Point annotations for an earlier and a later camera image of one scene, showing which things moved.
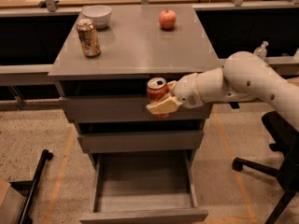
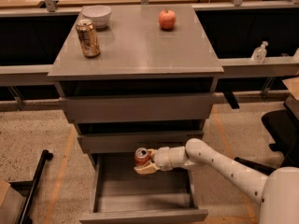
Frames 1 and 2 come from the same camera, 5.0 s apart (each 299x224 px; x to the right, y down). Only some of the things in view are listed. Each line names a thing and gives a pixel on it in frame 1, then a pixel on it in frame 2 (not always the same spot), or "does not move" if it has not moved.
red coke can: [157, 87] -> [142, 157]
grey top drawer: [86, 109] does not move
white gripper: [186, 89] -> [162, 158]
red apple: [167, 19] does not move
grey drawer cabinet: [141, 164] does not move
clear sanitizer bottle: [262, 50] does not move
